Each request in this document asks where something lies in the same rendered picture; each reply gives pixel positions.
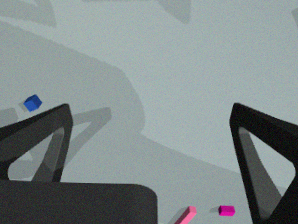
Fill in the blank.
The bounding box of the small blue block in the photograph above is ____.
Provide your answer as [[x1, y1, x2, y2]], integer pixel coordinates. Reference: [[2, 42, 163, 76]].
[[23, 94, 42, 112]]

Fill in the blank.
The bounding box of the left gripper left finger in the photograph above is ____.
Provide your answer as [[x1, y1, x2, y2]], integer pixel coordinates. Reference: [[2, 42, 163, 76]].
[[0, 104, 73, 182]]

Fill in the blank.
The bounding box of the short magenta rod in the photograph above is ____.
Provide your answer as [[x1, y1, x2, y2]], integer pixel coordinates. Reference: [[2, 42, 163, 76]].
[[218, 205, 235, 216]]

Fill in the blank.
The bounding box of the pink rod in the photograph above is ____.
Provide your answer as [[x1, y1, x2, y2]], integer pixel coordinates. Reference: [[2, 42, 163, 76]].
[[174, 206, 197, 224]]

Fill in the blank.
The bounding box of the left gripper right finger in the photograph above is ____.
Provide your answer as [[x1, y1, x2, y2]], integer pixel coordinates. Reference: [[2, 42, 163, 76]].
[[229, 103, 298, 224]]

